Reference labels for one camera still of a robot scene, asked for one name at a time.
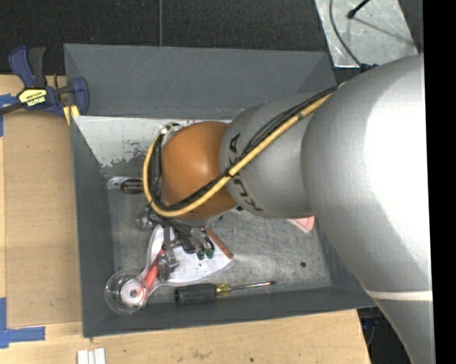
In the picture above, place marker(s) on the clear thing with brown label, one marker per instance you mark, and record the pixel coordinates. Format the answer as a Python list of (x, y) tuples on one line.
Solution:
[(131, 185)]

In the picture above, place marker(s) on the pink soft thing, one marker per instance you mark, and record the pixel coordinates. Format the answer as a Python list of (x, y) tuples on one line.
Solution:
[(303, 223)]

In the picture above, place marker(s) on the pale wood flat board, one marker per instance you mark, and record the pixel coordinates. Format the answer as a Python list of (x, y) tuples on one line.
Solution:
[(39, 221)]

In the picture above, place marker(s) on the grey metal bin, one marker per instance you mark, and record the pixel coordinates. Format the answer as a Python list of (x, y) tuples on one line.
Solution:
[(194, 81)]

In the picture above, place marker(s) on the clear round glass thing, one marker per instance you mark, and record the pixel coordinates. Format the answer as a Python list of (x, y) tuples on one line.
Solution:
[(118, 293)]

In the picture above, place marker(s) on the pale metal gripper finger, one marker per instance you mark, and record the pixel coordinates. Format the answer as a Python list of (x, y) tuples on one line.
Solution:
[(163, 267), (173, 260)]

